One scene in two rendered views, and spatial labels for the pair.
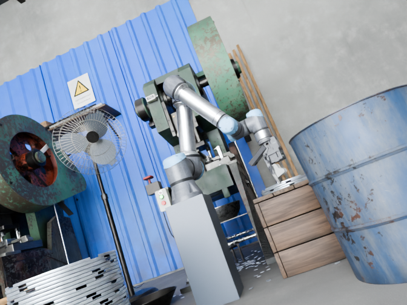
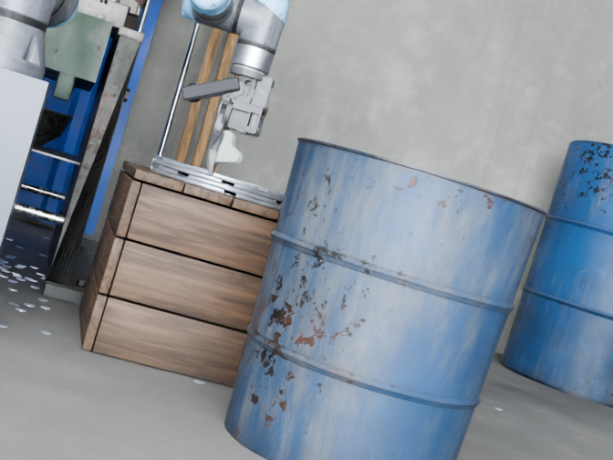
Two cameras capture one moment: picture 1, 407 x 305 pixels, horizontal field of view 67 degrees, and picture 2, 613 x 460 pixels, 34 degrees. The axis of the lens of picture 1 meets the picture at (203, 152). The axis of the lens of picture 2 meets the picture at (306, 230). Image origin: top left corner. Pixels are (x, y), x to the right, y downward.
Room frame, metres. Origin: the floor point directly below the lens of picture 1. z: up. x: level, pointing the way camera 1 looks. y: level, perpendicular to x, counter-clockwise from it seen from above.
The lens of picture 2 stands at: (-0.43, 0.29, 0.40)
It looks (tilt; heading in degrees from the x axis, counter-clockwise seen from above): 2 degrees down; 337
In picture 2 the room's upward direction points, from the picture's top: 17 degrees clockwise
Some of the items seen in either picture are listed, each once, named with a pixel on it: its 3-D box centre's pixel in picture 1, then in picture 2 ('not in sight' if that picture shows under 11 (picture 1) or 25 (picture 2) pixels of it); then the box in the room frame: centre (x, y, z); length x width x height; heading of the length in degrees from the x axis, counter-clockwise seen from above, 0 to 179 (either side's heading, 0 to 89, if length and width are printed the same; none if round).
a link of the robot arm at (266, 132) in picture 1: (263, 136); (253, 61); (1.43, -0.29, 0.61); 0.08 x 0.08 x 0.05
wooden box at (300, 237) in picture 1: (305, 220); (193, 270); (1.57, -0.35, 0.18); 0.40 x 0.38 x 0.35; 172
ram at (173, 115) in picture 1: (186, 127); not in sight; (2.19, 0.05, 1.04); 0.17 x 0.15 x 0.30; 171
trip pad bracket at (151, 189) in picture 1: (157, 195); not in sight; (2.05, 0.39, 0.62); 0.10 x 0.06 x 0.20; 81
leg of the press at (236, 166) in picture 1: (252, 190); (112, 114); (2.32, -0.24, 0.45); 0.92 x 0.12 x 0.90; 171
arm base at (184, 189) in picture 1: (185, 190); (7, 41); (1.45, 0.14, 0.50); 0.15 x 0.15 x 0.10
